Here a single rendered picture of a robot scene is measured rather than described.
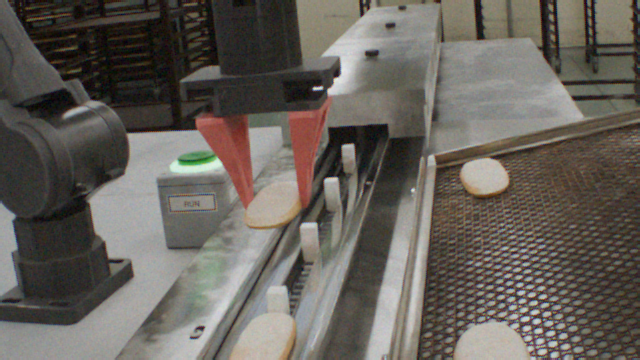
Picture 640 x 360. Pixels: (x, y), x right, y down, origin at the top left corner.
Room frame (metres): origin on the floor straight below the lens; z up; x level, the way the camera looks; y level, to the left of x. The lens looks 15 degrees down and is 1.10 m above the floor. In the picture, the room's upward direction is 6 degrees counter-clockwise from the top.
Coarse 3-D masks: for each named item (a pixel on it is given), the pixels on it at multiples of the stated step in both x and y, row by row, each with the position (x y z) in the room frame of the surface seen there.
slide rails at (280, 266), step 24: (336, 144) 1.09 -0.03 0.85; (336, 168) 0.98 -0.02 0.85; (360, 168) 0.97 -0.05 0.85; (312, 192) 0.89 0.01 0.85; (312, 216) 0.81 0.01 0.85; (336, 216) 0.80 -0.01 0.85; (288, 240) 0.74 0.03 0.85; (336, 240) 0.73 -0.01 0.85; (288, 264) 0.68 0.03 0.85; (264, 288) 0.64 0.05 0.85; (312, 288) 0.63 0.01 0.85; (240, 312) 0.59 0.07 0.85; (264, 312) 0.59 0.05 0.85; (312, 312) 0.58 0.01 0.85
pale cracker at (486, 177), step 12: (468, 168) 0.72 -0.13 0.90; (480, 168) 0.71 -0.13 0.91; (492, 168) 0.70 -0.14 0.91; (504, 168) 0.71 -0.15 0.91; (468, 180) 0.69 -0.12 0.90; (480, 180) 0.68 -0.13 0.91; (492, 180) 0.67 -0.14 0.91; (504, 180) 0.67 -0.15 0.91; (468, 192) 0.68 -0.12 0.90; (480, 192) 0.66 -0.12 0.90; (492, 192) 0.66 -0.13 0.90
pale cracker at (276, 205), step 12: (264, 192) 0.62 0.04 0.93; (276, 192) 0.61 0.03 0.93; (288, 192) 0.61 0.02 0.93; (252, 204) 0.59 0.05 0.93; (264, 204) 0.59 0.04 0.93; (276, 204) 0.59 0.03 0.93; (288, 204) 0.59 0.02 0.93; (300, 204) 0.60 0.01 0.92; (252, 216) 0.57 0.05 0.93; (264, 216) 0.57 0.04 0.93; (276, 216) 0.57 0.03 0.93; (288, 216) 0.57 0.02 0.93; (252, 228) 0.56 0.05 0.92; (264, 228) 0.56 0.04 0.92
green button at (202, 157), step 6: (204, 150) 0.88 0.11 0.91; (180, 156) 0.87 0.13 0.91; (186, 156) 0.87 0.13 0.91; (192, 156) 0.87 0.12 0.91; (198, 156) 0.86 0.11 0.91; (204, 156) 0.86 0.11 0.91; (210, 156) 0.86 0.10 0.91; (180, 162) 0.86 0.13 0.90; (186, 162) 0.85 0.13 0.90; (192, 162) 0.85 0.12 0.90; (198, 162) 0.85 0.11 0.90; (204, 162) 0.85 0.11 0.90; (210, 162) 0.86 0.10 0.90
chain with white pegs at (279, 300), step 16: (368, 128) 1.22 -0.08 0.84; (352, 144) 1.00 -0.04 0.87; (352, 160) 0.99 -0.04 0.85; (336, 192) 0.85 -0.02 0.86; (336, 208) 0.85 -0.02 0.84; (304, 224) 0.72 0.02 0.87; (320, 224) 0.81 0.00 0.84; (304, 240) 0.72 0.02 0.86; (320, 240) 0.77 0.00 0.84; (304, 256) 0.72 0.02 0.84; (304, 272) 0.69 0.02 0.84; (272, 288) 0.59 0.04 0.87; (272, 304) 0.58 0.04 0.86; (288, 304) 0.58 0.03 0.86
